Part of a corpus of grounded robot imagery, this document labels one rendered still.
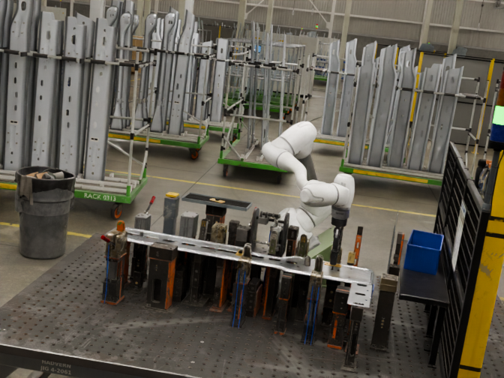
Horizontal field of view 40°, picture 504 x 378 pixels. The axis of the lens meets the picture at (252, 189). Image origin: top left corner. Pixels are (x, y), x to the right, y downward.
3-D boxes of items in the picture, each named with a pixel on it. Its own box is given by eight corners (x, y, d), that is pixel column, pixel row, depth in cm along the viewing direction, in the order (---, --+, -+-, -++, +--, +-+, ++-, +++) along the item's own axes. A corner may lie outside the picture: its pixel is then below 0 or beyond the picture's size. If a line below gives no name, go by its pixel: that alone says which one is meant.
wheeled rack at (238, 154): (286, 187, 957) (301, 59, 917) (215, 177, 966) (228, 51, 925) (293, 162, 1142) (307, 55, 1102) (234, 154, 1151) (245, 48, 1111)
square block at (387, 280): (369, 349, 322) (380, 277, 314) (370, 342, 330) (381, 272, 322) (386, 352, 321) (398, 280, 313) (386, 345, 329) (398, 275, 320)
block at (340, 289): (323, 347, 319) (331, 291, 313) (326, 337, 330) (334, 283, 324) (343, 351, 318) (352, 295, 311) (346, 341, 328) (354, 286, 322)
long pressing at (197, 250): (99, 238, 347) (99, 235, 346) (117, 226, 368) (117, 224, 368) (372, 287, 321) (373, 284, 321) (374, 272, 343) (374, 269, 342)
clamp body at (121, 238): (97, 304, 339) (101, 234, 330) (109, 293, 353) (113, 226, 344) (116, 308, 337) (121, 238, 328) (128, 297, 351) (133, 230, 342)
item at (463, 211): (454, 275, 303) (466, 208, 295) (450, 259, 324) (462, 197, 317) (458, 276, 302) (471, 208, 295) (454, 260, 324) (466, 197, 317)
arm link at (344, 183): (341, 202, 336) (321, 203, 328) (346, 171, 332) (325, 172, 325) (356, 208, 327) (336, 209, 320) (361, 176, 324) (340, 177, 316)
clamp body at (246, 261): (225, 327, 329) (232, 259, 321) (231, 317, 340) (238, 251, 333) (244, 331, 327) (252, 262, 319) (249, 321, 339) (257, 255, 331)
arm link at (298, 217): (287, 249, 420) (266, 220, 417) (309, 231, 425) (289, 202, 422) (297, 249, 404) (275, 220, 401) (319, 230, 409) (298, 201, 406)
